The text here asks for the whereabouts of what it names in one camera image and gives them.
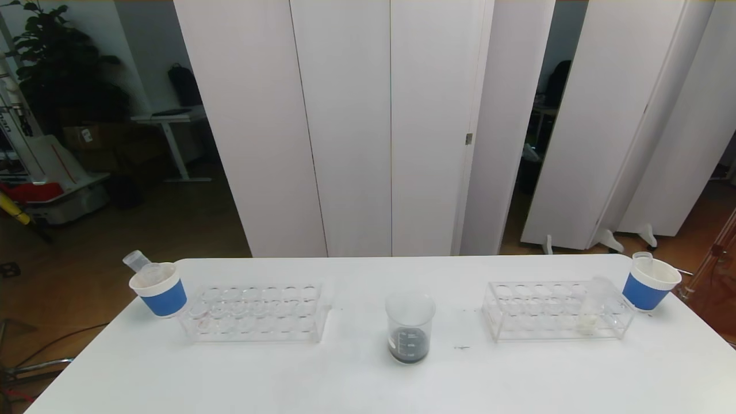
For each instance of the test tube with blue liquid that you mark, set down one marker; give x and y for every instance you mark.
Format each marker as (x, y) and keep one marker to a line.
(154, 275)

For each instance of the test tube with red liquid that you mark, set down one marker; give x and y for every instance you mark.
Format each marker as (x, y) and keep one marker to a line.
(642, 260)
(135, 260)

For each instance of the test tube with pale liquid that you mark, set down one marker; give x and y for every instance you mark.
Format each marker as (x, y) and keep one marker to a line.
(587, 322)

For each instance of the clear glass beaker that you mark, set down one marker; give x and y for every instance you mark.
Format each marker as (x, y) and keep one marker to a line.
(409, 348)

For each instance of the clear plastic test tube rack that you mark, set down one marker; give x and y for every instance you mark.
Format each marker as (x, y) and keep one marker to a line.
(546, 322)
(253, 310)

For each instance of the white folding partition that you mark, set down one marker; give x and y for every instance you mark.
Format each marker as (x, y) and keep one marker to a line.
(604, 115)
(345, 115)

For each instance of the black backpack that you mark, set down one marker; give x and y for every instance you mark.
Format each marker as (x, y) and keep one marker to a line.
(184, 86)

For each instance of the white standing desk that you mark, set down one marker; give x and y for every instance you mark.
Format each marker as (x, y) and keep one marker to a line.
(167, 118)

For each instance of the blue white paper cup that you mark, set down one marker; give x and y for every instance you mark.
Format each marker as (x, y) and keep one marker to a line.
(644, 290)
(164, 299)

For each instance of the black office chair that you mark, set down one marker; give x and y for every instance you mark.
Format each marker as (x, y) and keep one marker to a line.
(556, 80)

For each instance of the brown cardboard box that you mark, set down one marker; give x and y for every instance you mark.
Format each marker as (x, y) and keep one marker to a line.
(86, 138)

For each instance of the white machine base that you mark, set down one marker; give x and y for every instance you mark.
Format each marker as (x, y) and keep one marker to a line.
(57, 167)

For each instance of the red box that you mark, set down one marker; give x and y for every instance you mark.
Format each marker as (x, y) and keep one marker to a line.
(31, 192)

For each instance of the dark green potted plant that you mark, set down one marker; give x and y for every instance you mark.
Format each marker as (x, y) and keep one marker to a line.
(57, 75)

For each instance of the black floor outlet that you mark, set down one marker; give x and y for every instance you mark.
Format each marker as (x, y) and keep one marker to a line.
(8, 269)

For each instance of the metal chair frame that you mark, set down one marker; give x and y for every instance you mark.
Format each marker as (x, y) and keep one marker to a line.
(34, 368)

